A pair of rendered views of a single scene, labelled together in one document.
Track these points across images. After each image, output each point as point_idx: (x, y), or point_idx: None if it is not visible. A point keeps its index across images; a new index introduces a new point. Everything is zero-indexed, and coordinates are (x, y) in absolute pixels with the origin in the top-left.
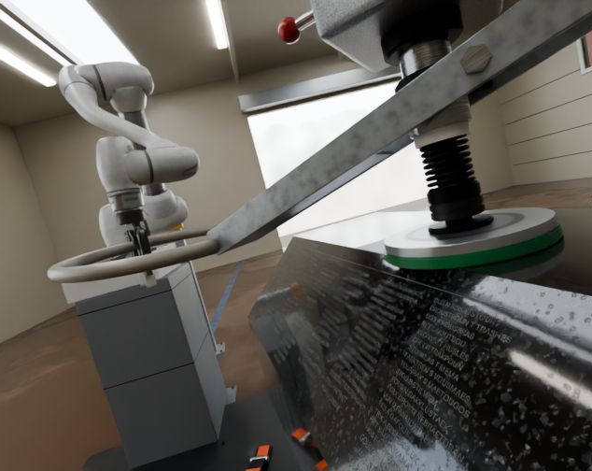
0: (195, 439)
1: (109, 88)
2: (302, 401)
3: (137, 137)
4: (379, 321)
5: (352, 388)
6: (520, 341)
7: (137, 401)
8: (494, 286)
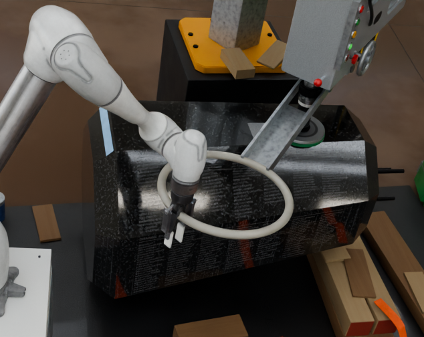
0: None
1: None
2: None
3: (147, 120)
4: (303, 166)
5: (309, 188)
6: (345, 152)
7: None
8: (334, 144)
